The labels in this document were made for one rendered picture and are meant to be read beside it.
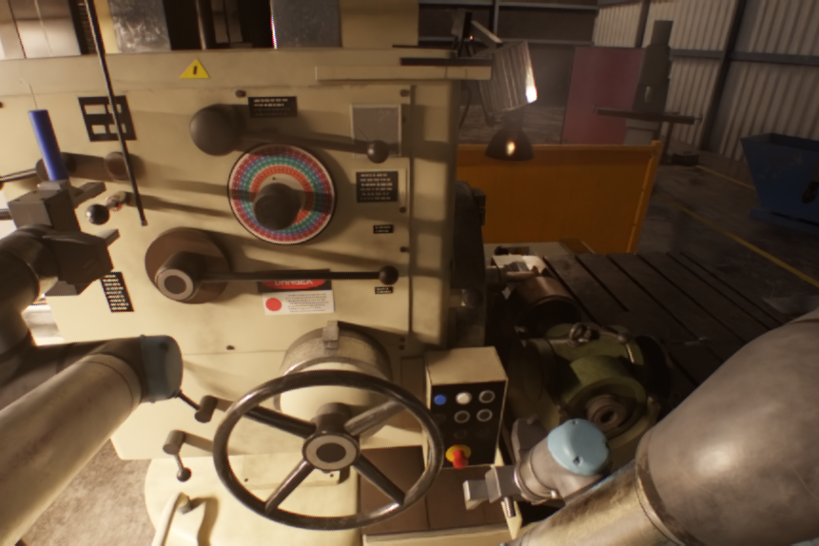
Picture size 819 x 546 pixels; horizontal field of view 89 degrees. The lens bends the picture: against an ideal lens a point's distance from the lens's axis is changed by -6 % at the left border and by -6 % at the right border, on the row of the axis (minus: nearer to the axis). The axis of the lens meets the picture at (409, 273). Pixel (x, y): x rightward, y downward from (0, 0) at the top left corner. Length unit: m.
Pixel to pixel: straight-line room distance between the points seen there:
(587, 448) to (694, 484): 0.35
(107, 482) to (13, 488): 2.38
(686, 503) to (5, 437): 0.44
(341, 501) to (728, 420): 1.37
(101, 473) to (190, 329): 1.93
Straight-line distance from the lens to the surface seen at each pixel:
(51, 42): 1.63
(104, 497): 2.70
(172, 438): 1.13
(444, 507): 1.55
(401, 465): 1.63
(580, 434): 0.67
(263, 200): 0.69
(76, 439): 0.43
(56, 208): 0.68
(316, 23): 1.39
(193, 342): 0.96
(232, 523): 1.61
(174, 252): 0.84
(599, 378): 0.99
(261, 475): 1.66
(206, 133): 0.71
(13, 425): 0.41
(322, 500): 1.59
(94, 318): 1.01
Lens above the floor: 1.89
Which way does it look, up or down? 28 degrees down
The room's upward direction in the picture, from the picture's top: 1 degrees clockwise
